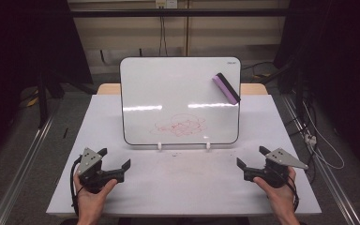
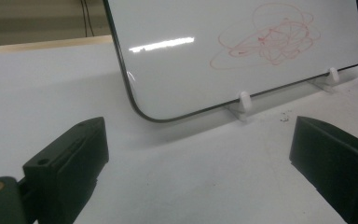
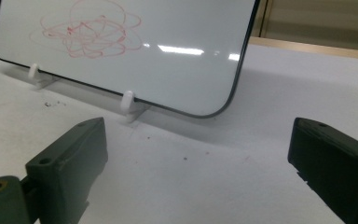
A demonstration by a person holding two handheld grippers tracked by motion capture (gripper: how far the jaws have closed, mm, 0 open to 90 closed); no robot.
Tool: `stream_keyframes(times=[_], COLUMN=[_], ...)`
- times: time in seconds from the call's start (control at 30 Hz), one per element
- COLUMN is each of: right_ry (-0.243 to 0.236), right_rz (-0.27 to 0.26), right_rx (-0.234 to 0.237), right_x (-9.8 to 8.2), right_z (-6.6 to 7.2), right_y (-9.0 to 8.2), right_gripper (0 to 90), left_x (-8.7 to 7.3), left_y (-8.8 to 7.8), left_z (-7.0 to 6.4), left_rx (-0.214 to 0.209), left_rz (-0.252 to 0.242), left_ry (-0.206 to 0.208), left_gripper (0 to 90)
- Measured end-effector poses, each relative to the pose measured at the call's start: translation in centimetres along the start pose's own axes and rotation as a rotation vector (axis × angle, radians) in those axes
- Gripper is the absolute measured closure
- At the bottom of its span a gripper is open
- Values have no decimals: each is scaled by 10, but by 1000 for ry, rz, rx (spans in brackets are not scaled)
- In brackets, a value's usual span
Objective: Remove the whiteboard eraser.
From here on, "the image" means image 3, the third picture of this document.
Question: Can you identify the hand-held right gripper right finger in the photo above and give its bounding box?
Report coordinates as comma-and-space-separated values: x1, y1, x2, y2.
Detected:
287, 117, 358, 224

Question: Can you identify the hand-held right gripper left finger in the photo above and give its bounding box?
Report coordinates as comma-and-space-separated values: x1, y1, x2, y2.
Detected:
25, 117, 109, 224

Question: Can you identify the whiteboard with black rim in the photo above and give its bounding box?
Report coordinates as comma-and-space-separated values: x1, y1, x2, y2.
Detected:
0, 0, 261, 119

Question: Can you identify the white whiteboard stand clip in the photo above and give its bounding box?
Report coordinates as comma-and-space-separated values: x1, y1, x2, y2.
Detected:
27, 63, 59, 90
119, 90, 152, 123

